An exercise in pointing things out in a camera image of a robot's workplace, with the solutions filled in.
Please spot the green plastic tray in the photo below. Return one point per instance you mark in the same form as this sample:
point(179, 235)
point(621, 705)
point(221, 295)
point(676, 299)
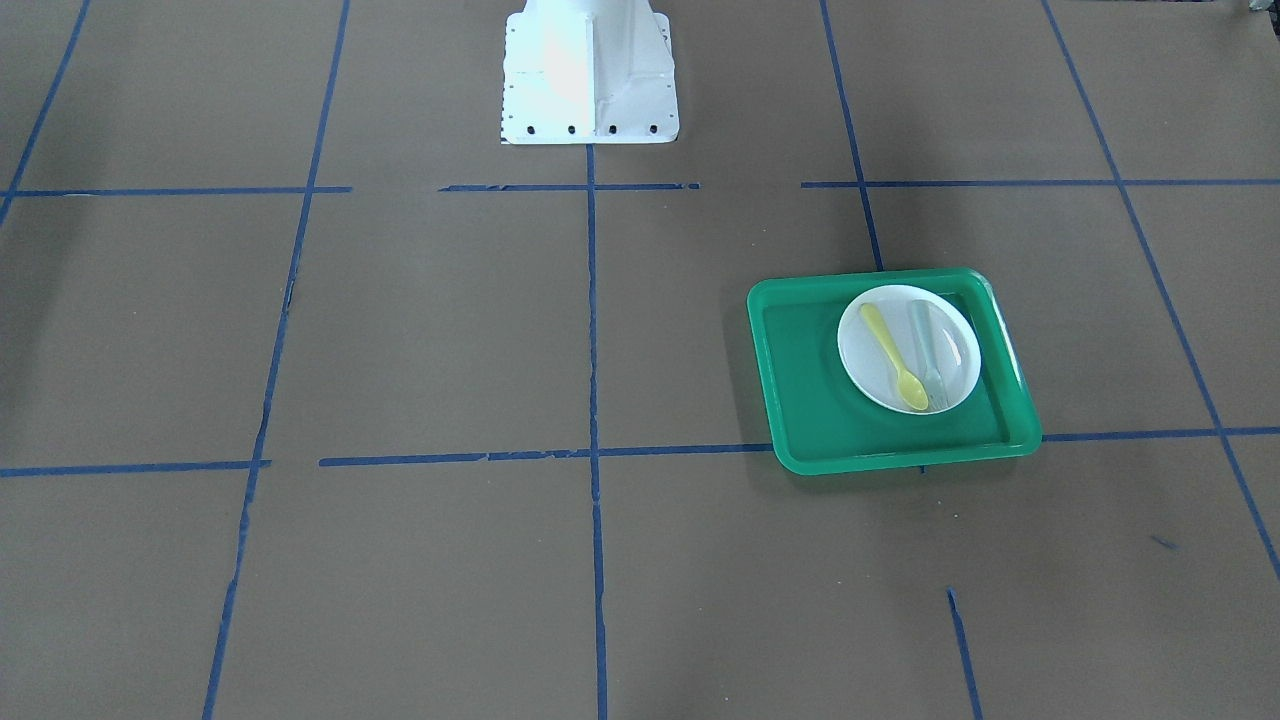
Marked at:
point(822, 424)

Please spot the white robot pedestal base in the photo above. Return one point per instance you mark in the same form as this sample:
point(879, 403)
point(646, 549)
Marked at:
point(580, 72)

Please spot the pale green plastic fork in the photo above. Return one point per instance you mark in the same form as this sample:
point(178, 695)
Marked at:
point(930, 373)

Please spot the yellow plastic spoon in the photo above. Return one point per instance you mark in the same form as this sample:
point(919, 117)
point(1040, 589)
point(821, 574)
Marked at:
point(907, 386)

